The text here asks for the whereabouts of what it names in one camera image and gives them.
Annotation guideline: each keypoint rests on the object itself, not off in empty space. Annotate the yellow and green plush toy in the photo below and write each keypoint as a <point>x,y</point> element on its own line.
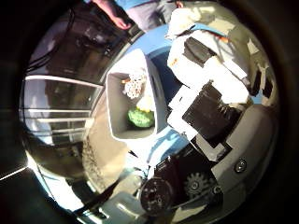
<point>140,116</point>

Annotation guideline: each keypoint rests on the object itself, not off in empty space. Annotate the spotted white plush toy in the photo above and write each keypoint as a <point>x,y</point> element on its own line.
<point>134,84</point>

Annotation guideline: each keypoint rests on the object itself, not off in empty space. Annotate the person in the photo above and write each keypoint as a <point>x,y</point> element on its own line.
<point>143,11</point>

